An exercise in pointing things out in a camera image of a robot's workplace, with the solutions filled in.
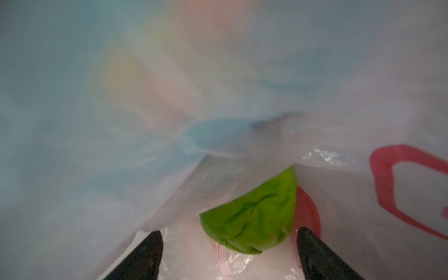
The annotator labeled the pink plastic bag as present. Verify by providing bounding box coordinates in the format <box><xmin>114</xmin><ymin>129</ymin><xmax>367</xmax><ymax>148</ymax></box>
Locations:
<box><xmin>1</xmin><ymin>1</ymin><xmax>448</xmax><ymax>280</ymax></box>

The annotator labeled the small green lime fruit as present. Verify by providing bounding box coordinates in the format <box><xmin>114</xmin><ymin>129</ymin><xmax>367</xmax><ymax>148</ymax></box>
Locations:
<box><xmin>199</xmin><ymin>167</ymin><xmax>297</xmax><ymax>254</ymax></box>

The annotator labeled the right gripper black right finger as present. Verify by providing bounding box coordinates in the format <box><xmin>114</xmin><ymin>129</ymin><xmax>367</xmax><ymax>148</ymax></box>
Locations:
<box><xmin>297</xmin><ymin>227</ymin><xmax>364</xmax><ymax>280</ymax></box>

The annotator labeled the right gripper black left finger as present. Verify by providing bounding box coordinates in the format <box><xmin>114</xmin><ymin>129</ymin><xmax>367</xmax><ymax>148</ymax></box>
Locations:
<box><xmin>105</xmin><ymin>231</ymin><xmax>163</xmax><ymax>280</ymax></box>

